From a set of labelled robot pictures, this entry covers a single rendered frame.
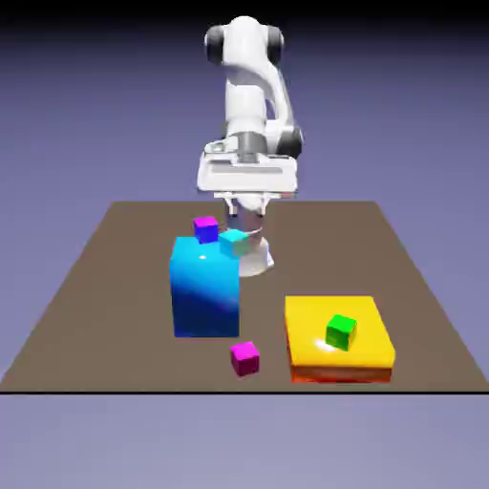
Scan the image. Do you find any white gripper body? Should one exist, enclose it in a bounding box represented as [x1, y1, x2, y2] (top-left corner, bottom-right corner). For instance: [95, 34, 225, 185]
[196, 151, 300, 201]

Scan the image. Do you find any small purple cube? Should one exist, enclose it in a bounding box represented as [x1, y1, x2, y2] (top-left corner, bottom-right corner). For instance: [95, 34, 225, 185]
[193, 215, 220, 245]

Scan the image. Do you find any small cyan cube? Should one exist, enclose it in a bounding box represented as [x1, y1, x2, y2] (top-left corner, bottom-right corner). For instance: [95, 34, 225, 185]
[218, 228, 252, 259]

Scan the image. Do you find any small green cube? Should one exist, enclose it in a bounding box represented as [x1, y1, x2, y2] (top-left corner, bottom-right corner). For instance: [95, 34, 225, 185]
[325, 313, 359, 352]

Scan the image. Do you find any small magenta cube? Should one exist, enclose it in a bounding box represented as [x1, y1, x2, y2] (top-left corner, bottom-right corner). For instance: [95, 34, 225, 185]
[229, 340, 262, 378]

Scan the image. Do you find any large blue box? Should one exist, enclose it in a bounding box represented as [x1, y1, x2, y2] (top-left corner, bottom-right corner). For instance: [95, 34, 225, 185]
[169, 235, 242, 340]

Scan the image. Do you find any large yellow box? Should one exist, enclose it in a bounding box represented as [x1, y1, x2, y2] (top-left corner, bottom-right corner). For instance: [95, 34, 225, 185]
[284, 294, 397, 384]

